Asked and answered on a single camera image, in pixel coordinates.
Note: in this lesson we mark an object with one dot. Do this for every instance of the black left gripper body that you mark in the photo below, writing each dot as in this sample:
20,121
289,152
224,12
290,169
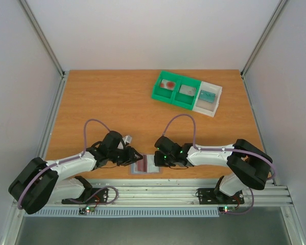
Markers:
121,158

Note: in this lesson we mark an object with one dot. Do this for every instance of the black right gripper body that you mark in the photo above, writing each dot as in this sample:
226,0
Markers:
159,158

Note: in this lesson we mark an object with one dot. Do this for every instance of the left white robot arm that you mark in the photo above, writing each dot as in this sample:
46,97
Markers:
43,181

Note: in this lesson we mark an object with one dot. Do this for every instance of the grey card in bin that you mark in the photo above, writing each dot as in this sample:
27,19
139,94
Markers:
187,90

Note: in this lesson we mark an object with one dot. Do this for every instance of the red circle card in bin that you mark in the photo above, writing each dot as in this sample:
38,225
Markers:
166,84

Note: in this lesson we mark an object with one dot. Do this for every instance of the teal card in bin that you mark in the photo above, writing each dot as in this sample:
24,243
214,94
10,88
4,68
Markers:
207,96

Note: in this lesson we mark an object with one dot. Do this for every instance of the left controller board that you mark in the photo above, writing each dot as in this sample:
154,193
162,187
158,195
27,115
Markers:
86,210

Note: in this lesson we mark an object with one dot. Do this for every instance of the controller board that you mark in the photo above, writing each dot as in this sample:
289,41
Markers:
227,209
86,210

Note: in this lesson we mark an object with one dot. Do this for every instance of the green two-compartment bin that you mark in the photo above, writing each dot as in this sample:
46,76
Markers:
174,97

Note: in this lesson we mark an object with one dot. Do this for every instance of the white plastic bin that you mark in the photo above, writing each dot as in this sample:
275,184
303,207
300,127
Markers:
204,107

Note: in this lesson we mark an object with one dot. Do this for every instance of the right controller board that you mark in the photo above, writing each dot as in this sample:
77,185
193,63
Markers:
227,209

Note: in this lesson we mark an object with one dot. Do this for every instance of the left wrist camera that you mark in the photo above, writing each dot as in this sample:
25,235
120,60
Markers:
126,140

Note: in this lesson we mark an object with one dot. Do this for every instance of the aluminium front rail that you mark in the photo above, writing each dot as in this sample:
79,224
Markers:
182,192

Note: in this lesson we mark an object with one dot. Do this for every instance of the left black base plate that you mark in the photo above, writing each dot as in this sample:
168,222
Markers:
101,195

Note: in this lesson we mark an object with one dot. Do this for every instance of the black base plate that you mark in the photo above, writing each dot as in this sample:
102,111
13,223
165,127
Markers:
101,195
209,196

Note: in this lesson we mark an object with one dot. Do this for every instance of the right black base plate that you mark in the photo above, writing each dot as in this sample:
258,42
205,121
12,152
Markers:
209,196

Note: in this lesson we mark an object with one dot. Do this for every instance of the grey slotted cable duct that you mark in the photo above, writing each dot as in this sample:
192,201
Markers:
129,212

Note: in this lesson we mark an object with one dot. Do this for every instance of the left aluminium frame post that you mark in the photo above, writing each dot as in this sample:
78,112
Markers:
39,32

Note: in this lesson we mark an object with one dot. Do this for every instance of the aluminium frame post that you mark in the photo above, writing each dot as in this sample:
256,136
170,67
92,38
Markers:
264,35
39,32

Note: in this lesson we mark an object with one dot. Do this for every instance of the right aluminium frame post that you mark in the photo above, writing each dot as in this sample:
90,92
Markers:
264,35

